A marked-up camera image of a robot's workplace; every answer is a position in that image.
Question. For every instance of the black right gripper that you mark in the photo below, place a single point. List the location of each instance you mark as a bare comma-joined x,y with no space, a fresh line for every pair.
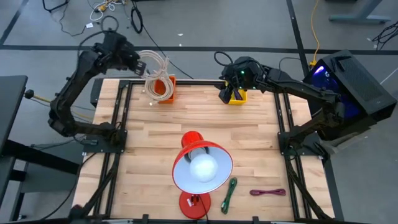
242,74

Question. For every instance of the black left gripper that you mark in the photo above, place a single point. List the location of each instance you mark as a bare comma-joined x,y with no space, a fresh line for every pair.
135,62

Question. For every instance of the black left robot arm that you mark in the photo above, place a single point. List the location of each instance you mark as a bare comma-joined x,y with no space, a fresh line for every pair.
66,93

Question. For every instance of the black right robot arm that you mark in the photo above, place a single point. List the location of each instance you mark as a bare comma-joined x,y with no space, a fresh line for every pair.
311,90

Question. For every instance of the yellow plastic bin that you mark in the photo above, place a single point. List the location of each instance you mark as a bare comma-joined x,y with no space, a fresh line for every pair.
237,102

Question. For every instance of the orange plastic basket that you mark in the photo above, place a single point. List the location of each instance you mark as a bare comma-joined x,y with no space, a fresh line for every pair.
160,88

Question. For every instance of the red desk lamp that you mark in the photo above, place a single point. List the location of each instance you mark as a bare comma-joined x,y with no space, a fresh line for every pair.
192,138

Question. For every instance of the white paper tag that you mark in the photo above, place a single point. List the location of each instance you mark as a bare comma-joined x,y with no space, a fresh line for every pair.
89,25

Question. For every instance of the white light bulb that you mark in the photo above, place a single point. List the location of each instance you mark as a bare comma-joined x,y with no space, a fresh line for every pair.
203,168

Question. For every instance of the yellow rod black knob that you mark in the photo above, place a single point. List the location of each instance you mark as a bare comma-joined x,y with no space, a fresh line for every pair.
28,94

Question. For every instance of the grey computer stand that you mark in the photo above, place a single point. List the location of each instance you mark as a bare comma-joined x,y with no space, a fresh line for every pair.
342,144

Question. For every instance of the black computer tower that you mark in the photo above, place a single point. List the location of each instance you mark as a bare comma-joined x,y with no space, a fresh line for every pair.
357,77

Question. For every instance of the black side table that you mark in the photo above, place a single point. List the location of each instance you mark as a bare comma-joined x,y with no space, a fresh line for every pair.
12,102

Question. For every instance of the grey desk leg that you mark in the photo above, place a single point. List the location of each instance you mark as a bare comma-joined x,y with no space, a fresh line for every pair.
360,18

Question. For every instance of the black aluminium table frame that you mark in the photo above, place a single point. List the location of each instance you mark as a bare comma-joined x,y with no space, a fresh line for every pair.
122,102

